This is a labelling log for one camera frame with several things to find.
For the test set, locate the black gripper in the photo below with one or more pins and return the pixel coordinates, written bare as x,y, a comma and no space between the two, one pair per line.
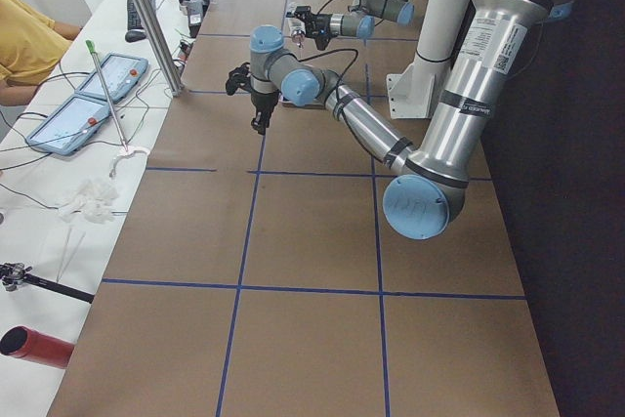
264,102
320,23

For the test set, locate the clear glass sauce bottle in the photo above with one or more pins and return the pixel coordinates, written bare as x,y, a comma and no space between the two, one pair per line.
297,31

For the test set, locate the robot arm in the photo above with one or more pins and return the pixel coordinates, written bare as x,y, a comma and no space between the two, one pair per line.
464,57
357,22

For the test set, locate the silver digital kitchen scale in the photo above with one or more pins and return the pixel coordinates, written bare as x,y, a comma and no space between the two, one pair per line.
288,103

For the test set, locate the white mounting pillar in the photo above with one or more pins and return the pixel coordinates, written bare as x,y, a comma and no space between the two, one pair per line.
414,94

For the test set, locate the white plastic hook piece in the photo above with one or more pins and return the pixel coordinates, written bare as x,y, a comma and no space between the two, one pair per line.
128,155

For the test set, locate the upper blue teach pendant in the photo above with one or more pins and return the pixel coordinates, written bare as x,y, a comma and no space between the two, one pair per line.
121,74

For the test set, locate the blue teach pendant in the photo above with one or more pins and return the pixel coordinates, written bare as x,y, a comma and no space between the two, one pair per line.
70,126
121,74

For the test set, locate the black computer mouse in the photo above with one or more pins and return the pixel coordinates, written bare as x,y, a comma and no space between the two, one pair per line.
134,35

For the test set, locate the crumpled white tissue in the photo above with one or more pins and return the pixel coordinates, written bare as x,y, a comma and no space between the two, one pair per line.
92,198

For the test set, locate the metal rod green tip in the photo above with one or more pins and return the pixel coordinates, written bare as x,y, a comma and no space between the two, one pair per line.
94,55

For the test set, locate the lower blue teach pendant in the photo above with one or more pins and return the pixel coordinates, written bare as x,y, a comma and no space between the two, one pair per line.
70,126

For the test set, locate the person in yellow shirt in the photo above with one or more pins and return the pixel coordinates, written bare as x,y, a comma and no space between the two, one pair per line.
31,46

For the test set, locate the white tweezers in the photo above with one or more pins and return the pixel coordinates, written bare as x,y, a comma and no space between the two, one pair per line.
72,241

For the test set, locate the black tripod leg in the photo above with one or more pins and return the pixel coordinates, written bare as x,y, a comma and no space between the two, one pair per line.
14,276

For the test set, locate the red cylinder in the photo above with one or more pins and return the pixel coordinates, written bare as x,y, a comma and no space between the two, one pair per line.
31,345

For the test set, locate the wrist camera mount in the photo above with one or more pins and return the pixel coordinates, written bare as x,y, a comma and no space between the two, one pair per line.
239,79

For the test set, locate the aluminium frame post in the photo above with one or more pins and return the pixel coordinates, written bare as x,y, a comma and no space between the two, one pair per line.
159,46

